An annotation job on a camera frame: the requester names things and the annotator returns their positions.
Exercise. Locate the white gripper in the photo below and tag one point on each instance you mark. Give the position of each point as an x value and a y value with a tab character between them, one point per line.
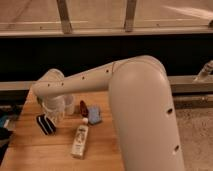
54	110

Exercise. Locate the black white striped eraser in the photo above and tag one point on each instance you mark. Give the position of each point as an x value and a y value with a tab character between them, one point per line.
45	124

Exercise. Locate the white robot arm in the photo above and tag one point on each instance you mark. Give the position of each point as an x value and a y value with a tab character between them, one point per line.
141	103

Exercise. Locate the translucent plastic cup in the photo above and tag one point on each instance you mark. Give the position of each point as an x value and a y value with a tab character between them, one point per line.
69	104

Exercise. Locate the dark red small object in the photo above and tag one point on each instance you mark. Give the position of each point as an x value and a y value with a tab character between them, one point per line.
83	109

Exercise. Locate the white lotion bottle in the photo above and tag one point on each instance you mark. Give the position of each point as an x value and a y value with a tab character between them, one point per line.
80	139

